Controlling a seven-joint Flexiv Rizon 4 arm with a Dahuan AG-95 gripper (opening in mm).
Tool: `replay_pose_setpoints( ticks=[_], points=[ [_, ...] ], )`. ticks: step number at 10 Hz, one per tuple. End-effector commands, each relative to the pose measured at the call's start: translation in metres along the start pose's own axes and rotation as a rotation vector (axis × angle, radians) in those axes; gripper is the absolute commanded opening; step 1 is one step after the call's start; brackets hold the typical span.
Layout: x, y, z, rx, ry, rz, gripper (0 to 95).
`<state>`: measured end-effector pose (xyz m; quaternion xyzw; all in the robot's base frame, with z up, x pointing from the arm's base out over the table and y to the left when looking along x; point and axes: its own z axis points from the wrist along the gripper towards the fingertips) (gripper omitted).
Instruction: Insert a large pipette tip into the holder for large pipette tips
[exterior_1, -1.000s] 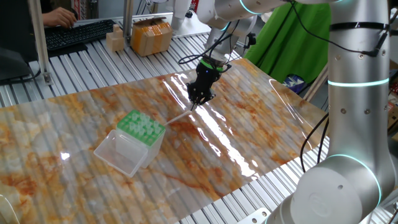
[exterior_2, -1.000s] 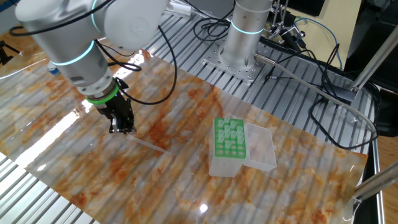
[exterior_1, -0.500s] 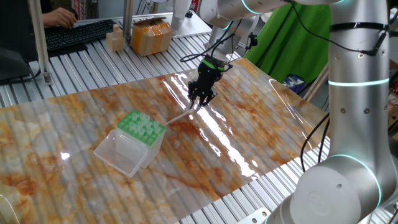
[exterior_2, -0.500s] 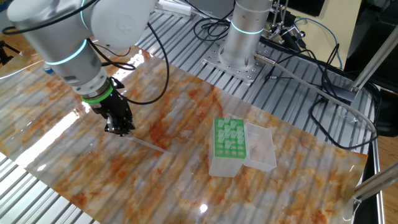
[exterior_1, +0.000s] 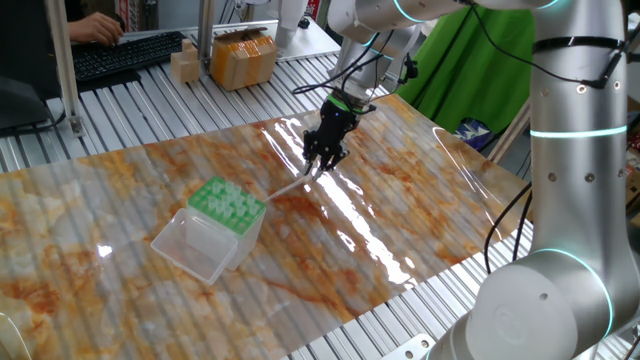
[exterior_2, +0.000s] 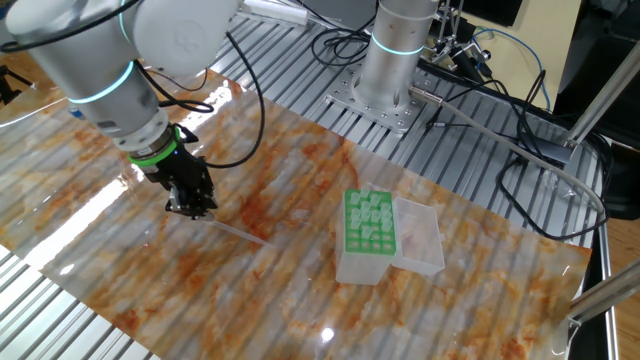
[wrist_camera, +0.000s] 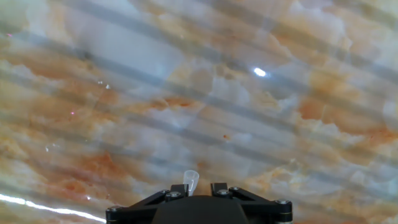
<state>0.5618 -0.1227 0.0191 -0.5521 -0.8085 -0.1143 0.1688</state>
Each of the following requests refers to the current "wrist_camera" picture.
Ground clear plastic pipette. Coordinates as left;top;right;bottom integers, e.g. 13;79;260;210
182;169;200;197

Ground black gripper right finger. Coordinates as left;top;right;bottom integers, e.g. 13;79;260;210
210;182;294;224

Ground orange marble pattern mat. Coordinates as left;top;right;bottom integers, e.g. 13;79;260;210
0;0;398;224

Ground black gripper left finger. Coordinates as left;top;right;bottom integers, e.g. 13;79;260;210
104;183;190;224

